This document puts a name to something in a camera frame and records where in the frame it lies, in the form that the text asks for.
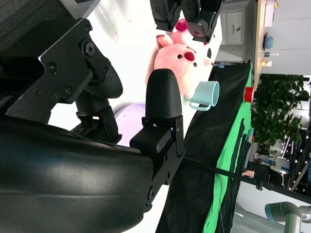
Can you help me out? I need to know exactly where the lavender plastic plate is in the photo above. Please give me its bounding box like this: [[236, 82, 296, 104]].
[[110, 101, 156, 148]]

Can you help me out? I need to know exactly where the pink plush beaver doll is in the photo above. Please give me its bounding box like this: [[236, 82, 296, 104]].
[[145, 18, 216, 100]]

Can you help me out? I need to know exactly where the black stand pole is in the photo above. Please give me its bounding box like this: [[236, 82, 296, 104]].
[[183, 156, 311, 202]]

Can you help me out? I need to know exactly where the green backdrop cloth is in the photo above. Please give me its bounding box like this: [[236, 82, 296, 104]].
[[203, 62, 255, 233]]

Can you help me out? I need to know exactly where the green leafy plant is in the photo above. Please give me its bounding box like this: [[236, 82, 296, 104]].
[[251, 74, 311, 152]]

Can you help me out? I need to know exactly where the teal plastic mug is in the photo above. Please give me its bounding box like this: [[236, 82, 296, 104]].
[[184, 81, 220, 112]]

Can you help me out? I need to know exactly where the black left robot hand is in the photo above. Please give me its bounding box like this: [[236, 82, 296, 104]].
[[150, 0, 224, 46]]

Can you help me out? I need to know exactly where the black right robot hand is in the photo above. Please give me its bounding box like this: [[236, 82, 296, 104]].
[[0, 18, 186, 233]]

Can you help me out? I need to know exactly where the white cabinet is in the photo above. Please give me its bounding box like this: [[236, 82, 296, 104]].
[[219, 11, 251, 46]]

